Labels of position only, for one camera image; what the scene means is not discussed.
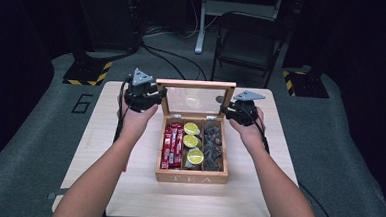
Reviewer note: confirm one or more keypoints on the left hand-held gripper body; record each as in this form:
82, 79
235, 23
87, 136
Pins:
141, 94

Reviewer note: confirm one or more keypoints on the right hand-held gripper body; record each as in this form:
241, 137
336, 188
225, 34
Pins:
244, 111

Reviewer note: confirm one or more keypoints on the wooden tea box glass lid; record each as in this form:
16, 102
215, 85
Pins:
191, 175

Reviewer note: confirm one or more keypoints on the person's right hand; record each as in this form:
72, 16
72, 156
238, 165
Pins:
248, 133

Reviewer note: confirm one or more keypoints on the person's left hand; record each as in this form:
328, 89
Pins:
135, 120

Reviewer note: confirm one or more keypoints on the yellow-lid pod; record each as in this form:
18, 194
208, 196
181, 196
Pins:
191, 128
191, 141
195, 157

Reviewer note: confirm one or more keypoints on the pile of dark tea bags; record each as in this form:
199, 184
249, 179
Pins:
213, 148

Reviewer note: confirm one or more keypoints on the red sachet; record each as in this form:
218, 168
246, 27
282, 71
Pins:
173, 144
166, 148
179, 144

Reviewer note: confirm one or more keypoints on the black yellow striped base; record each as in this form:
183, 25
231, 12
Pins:
304, 84
87, 73

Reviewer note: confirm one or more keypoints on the black folding chair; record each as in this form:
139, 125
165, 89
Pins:
248, 41

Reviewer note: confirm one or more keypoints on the white metal stand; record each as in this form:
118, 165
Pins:
200, 28

